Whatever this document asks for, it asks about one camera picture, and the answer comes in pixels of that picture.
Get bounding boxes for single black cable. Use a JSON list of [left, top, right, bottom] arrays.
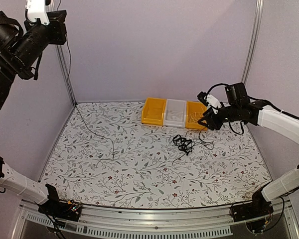
[[64, 37, 120, 169]]

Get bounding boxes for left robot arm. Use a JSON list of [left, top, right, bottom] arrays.
[[0, 10, 67, 110]]

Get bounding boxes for white cable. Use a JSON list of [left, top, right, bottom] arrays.
[[188, 109, 205, 125], [189, 106, 208, 124]]

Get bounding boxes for white translucent plastic bin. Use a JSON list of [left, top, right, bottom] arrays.
[[163, 99, 186, 128]]

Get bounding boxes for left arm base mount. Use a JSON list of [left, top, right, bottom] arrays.
[[38, 184, 82, 222]]

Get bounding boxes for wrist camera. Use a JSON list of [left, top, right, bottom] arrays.
[[25, 0, 51, 26], [197, 92, 222, 114]]

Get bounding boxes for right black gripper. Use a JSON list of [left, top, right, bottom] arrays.
[[199, 104, 241, 130]]

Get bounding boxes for aluminium frame post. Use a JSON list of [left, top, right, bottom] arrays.
[[241, 0, 264, 88], [46, 0, 77, 105]]

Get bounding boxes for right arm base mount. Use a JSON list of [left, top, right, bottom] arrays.
[[229, 187, 274, 234]]

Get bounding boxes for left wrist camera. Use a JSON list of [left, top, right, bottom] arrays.
[[25, 0, 51, 26]]

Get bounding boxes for left aluminium frame post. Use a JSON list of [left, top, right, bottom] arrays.
[[46, 0, 77, 105]]

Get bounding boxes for right aluminium frame post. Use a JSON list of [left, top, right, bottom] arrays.
[[241, 0, 264, 88]]

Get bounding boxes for black cables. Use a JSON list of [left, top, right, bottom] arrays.
[[171, 124, 215, 165]]

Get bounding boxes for small yellow plastic bin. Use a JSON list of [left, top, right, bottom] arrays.
[[185, 101, 207, 130]]

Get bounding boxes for large yellow plastic bin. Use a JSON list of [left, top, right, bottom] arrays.
[[141, 97, 167, 125]]

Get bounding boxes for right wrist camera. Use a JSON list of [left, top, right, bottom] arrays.
[[197, 92, 222, 114]]

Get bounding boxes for front aluminium rail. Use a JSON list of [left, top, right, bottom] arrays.
[[11, 197, 299, 239]]

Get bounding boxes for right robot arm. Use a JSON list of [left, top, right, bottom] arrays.
[[197, 82, 299, 217]]

